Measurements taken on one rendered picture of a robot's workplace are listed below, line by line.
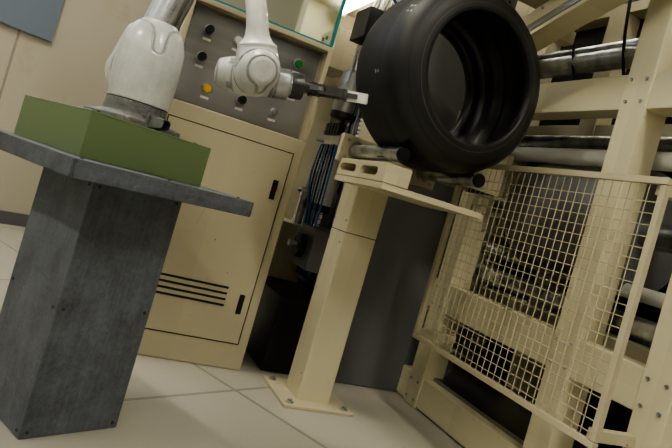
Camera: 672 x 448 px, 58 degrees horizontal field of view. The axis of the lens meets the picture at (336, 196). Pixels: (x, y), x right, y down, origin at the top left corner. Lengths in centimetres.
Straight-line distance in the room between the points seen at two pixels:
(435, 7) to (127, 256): 107
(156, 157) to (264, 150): 81
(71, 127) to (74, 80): 294
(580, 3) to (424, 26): 60
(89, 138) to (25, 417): 64
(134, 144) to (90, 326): 44
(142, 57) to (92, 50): 289
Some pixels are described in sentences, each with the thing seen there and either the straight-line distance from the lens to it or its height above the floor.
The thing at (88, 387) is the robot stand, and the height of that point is 11.
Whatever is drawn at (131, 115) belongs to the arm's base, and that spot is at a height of 77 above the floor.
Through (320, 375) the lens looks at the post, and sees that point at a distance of 225.
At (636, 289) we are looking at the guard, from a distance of 169.
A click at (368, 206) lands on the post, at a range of 217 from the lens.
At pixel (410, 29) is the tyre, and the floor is 124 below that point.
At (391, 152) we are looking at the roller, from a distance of 182.
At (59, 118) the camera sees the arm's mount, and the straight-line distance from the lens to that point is 154.
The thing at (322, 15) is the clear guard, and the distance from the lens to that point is 240.
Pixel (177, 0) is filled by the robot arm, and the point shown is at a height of 113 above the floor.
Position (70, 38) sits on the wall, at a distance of 439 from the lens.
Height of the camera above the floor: 71
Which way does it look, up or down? 1 degrees up
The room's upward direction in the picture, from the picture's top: 16 degrees clockwise
